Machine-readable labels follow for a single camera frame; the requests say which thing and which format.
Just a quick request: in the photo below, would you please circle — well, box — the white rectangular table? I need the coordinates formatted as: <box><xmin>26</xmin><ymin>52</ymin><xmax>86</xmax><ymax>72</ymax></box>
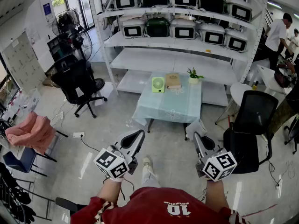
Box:
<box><xmin>256</xmin><ymin>64</ymin><xmax>292</xmax><ymax>95</ymax></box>

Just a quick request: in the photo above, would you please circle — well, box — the brown hardcover book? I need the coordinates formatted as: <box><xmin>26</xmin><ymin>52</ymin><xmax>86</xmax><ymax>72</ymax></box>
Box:
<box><xmin>164</xmin><ymin>73</ymin><xmax>182</xmax><ymax>89</ymax></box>

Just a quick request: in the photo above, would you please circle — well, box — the thin black floor cable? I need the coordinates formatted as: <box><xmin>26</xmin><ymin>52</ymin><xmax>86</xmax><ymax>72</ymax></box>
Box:
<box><xmin>267</xmin><ymin>160</ymin><xmax>281</xmax><ymax>188</ymax></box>

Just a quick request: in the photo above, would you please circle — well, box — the white wiping cloth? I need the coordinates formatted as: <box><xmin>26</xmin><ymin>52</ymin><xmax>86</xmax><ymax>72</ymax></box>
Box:
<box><xmin>185</xmin><ymin>119</ymin><xmax>208</xmax><ymax>140</ymax></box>

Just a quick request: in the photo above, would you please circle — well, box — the black wire rack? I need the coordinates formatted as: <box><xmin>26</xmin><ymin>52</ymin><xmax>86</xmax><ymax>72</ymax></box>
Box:
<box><xmin>0</xmin><ymin>171</ymin><xmax>56</xmax><ymax>221</ymax></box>

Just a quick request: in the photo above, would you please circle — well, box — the person's left forearm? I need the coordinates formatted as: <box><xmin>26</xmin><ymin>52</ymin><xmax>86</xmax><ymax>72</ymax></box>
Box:
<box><xmin>97</xmin><ymin>177</ymin><xmax>124</xmax><ymax>207</ymax></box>

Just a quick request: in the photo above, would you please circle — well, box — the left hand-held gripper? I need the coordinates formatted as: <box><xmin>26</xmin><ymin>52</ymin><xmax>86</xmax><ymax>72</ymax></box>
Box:
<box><xmin>93</xmin><ymin>129</ymin><xmax>146</xmax><ymax>181</ymax></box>

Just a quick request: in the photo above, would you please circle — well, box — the white locker cabinet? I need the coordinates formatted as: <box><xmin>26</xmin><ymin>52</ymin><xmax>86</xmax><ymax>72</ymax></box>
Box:
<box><xmin>2</xmin><ymin>31</ymin><xmax>47</xmax><ymax>93</ymax></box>

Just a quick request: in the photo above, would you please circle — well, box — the black power strip cable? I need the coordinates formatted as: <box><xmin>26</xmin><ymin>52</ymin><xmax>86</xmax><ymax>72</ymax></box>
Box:
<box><xmin>80</xmin><ymin>135</ymin><xmax>105</xmax><ymax>154</ymax></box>

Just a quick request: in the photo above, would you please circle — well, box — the round white table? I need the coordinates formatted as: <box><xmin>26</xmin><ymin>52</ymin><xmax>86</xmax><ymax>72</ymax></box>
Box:
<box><xmin>214</xmin><ymin>82</ymin><xmax>253</xmax><ymax>126</ymax></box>

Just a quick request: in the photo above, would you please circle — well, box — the glass entrance door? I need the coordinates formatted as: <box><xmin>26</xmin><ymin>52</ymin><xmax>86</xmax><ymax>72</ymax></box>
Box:
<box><xmin>50</xmin><ymin>0</ymin><xmax>94</xmax><ymax>30</ymax></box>

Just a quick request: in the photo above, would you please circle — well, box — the small green fan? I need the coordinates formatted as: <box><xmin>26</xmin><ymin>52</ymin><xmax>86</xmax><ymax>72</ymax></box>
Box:
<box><xmin>151</xmin><ymin>77</ymin><xmax>165</xmax><ymax>93</ymax></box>

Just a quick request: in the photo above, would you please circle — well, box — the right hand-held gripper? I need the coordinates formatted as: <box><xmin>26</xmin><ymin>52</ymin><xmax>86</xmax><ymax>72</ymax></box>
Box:
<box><xmin>193</xmin><ymin>132</ymin><xmax>238</xmax><ymax>182</ymax></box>

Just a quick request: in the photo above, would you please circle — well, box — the blue chair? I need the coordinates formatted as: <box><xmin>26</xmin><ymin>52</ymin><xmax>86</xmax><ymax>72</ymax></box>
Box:
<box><xmin>2</xmin><ymin>146</ymin><xmax>58</xmax><ymax>177</ymax></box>

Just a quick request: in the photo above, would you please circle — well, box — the white metal shelf rack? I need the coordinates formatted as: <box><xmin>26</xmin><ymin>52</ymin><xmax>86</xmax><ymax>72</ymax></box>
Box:
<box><xmin>87</xmin><ymin>0</ymin><xmax>268</xmax><ymax>107</ymax></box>

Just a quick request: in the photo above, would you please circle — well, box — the pink cloth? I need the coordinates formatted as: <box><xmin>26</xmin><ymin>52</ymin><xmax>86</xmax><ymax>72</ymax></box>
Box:
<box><xmin>4</xmin><ymin>111</ymin><xmax>57</xmax><ymax>155</ymax></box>

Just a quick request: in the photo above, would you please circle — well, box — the pile of black gear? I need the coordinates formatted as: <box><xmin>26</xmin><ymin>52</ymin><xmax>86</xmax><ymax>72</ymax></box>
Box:
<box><xmin>0</xmin><ymin>162</ymin><xmax>36</xmax><ymax>224</ymax></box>

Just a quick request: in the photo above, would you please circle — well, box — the green plant in white pot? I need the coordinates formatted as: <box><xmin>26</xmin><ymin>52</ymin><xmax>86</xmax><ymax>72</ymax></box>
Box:
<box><xmin>186</xmin><ymin>67</ymin><xmax>204</xmax><ymax>84</ymax></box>

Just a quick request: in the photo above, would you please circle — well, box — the person's right forearm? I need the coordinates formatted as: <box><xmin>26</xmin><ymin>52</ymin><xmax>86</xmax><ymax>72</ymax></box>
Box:
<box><xmin>205</xmin><ymin>180</ymin><xmax>231</xmax><ymax>211</ymax></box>

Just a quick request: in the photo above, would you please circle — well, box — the person's light trouser leg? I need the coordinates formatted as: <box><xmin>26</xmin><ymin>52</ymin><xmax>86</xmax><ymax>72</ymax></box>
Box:
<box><xmin>140</xmin><ymin>163</ymin><xmax>162</xmax><ymax>189</ymax></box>

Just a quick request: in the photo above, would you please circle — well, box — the black high-back office chair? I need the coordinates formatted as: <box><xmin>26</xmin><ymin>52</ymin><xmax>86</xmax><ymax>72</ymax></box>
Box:
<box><xmin>50</xmin><ymin>54</ymin><xmax>108</xmax><ymax>119</ymax></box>

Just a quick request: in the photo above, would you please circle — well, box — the dark bag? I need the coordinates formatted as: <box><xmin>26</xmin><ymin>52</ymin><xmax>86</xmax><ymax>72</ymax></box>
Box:
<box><xmin>274</xmin><ymin>66</ymin><xmax>296</xmax><ymax>88</ymax></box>

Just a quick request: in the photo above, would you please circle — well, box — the person's red shirt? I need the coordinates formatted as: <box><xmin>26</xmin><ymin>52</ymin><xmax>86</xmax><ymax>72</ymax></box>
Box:
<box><xmin>70</xmin><ymin>187</ymin><xmax>250</xmax><ymax>224</ymax></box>

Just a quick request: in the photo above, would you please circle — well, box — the clothes rack with garments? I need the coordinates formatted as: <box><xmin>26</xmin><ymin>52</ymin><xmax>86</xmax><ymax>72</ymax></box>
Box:
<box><xmin>57</xmin><ymin>8</ymin><xmax>80</xmax><ymax>25</ymax></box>

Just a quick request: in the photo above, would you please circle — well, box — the black swivel chair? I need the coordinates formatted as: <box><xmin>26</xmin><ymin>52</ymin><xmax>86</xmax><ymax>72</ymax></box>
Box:
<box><xmin>284</xmin><ymin>115</ymin><xmax>299</xmax><ymax>155</ymax></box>

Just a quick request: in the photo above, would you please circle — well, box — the black mesh-back chair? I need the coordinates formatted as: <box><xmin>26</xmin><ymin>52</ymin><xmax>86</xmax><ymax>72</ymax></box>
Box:
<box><xmin>223</xmin><ymin>90</ymin><xmax>279</xmax><ymax>174</ymax></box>

